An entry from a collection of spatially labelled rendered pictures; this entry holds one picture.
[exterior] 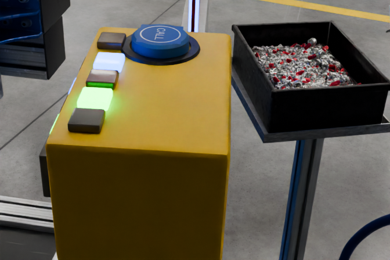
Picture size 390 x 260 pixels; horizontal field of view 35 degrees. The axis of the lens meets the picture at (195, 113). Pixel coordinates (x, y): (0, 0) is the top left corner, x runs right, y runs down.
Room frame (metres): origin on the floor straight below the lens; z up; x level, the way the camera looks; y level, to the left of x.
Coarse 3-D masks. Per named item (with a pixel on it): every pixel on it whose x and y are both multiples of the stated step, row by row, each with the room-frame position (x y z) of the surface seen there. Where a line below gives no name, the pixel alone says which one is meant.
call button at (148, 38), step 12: (144, 24) 0.41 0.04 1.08; (156, 24) 0.41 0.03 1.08; (132, 36) 0.39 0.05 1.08; (144, 36) 0.39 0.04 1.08; (156, 36) 0.39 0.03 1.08; (168, 36) 0.39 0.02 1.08; (180, 36) 0.39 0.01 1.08; (132, 48) 0.39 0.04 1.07; (144, 48) 0.38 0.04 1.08; (156, 48) 0.38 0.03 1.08; (168, 48) 0.38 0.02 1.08; (180, 48) 0.38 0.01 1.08
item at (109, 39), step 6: (102, 36) 0.40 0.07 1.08; (108, 36) 0.40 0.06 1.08; (114, 36) 0.40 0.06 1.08; (120, 36) 0.40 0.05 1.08; (102, 42) 0.39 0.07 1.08; (108, 42) 0.39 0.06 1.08; (114, 42) 0.39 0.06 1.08; (120, 42) 0.39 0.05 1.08; (102, 48) 0.39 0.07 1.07; (108, 48) 0.39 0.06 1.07; (114, 48) 0.39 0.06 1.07; (120, 48) 0.39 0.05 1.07
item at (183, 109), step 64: (128, 64) 0.37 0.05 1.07; (192, 64) 0.37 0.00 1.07; (64, 128) 0.29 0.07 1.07; (128, 128) 0.29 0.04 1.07; (192, 128) 0.29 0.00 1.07; (64, 192) 0.27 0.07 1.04; (128, 192) 0.27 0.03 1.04; (192, 192) 0.27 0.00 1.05; (64, 256) 0.27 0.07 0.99; (128, 256) 0.27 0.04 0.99; (192, 256) 0.27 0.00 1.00
